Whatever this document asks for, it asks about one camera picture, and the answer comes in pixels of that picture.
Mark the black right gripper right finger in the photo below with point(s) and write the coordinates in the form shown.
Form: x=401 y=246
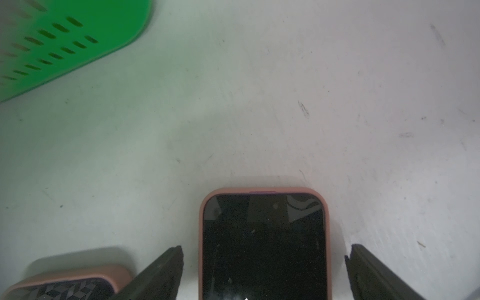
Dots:
x=370 y=279

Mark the green plastic basket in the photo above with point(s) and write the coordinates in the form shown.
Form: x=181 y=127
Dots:
x=43 y=40

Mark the pink case phone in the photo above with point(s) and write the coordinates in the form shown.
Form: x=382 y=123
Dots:
x=264 y=243
x=93 y=283

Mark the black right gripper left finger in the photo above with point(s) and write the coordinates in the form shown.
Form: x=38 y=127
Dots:
x=159 y=281

